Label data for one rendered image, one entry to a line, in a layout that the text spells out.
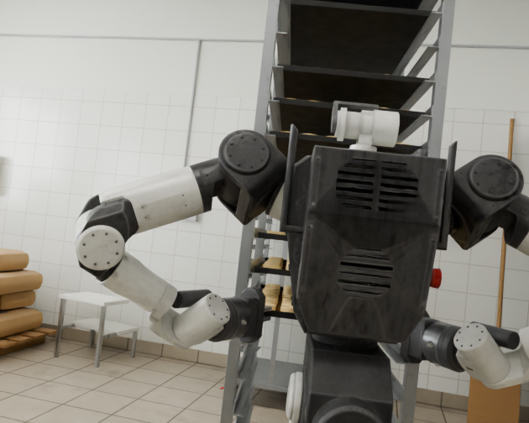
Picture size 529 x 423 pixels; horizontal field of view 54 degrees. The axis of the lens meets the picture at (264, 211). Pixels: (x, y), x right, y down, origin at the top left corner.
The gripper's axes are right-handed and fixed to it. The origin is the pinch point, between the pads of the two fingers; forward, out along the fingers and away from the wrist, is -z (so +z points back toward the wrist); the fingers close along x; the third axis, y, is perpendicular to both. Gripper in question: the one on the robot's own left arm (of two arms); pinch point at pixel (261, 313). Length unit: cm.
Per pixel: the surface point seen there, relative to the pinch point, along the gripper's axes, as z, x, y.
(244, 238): -6.9, 16.6, 11.8
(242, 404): -15.3, -27.9, 12.6
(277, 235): -13.5, 18.3, 6.1
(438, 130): -30, 49, -28
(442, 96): -30, 58, -28
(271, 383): -172, -73, 97
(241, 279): -6.9, 6.3, 11.5
